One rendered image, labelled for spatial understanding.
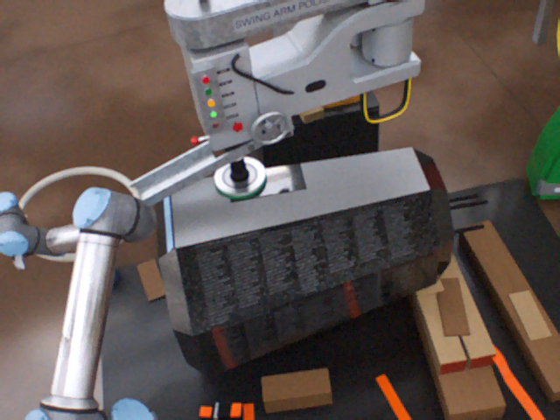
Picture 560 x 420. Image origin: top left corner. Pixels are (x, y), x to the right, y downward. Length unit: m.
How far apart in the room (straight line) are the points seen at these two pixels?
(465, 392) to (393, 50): 1.48
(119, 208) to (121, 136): 2.67
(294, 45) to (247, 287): 0.94
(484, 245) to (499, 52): 1.75
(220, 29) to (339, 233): 0.96
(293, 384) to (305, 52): 1.47
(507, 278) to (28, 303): 2.45
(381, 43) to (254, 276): 1.01
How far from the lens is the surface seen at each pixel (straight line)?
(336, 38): 2.49
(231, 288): 2.74
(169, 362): 3.45
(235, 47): 2.35
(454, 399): 3.14
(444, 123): 4.38
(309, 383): 3.15
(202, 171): 2.71
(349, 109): 3.35
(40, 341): 3.75
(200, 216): 2.79
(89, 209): 1.91
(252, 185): 2.83
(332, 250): 2.75
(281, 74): 2.48
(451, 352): 3.13
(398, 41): 2.63
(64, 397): 1.92
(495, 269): 3.54
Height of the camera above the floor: 2.96
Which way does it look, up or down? 49 degrees down
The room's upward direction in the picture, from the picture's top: 8 degrees counter-clockwise
